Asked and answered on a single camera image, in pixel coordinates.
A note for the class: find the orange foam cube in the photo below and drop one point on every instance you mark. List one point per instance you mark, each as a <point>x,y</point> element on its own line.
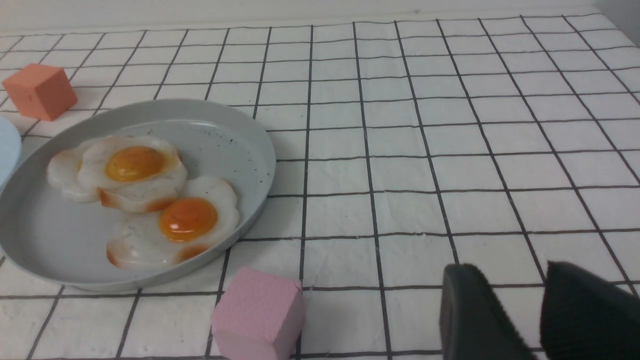
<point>41,91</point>

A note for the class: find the fried egg underneath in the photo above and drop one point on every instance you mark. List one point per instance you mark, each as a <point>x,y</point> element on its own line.
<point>63,169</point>

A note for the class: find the fried egg front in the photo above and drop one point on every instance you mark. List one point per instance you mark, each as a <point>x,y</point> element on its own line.
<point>204,215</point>

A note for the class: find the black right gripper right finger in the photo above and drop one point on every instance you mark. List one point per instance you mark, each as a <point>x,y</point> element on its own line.
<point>583,317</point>

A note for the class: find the fried egg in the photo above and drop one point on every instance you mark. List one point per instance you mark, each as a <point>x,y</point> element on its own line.
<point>204,215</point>
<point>136,174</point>

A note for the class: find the pink foam cube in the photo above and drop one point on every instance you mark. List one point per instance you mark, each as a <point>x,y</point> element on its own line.
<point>259,317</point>

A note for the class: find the light blue plate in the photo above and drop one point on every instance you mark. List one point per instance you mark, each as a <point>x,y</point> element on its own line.
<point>10,149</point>

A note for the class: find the white grid tablecloth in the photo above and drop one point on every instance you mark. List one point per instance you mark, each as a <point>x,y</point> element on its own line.
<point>401,147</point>

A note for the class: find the grey plate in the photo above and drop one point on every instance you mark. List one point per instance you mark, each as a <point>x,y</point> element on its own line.
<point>64,242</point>

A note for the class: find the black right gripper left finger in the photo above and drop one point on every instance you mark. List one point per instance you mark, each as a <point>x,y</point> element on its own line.
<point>473,324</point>

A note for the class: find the fried egg top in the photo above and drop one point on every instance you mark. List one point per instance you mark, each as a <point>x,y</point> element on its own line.
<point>136,174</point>

